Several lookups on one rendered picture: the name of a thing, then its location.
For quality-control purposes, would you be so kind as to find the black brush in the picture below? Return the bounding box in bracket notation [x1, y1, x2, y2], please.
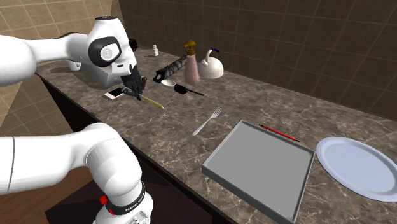
[173, 83, 205, 97]

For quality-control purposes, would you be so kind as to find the white smartphone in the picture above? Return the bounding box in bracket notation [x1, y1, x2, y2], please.
[104, 87, 125, 101]

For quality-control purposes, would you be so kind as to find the silver fork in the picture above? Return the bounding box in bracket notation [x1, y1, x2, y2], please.
[192, 106, 223, 137]

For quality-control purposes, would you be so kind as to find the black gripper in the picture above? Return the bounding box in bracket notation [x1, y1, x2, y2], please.
[119, 64, 148, 101]

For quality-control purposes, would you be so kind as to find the yellow handled utensil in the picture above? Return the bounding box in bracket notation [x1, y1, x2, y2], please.
[140, 94, 165, 111]

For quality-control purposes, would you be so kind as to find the dark robot stand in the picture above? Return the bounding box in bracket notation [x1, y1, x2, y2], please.
[45, 169, 218, 224]

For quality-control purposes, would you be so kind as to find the black patterned roll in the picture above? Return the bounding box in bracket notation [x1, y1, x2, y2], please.
[153, 55, 189, 84]

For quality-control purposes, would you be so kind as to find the white plate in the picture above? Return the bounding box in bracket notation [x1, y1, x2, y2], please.
[315, 136, 397, 204]

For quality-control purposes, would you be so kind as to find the white appliance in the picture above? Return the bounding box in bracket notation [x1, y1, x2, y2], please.
[67, 59, 125, 89]

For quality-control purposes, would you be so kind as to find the white kettle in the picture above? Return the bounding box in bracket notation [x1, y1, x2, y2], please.
[197, 48, 225, 80]

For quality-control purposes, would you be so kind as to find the red pen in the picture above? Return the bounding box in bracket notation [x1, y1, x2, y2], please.
[258, 123, 301, 143]

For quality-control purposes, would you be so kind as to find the pink soap dispenser bottle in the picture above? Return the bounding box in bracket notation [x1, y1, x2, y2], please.
[182, 39, 200, 86]

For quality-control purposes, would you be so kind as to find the grey square tray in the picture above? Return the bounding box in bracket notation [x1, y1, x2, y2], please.
[201, 119, 316, 224]

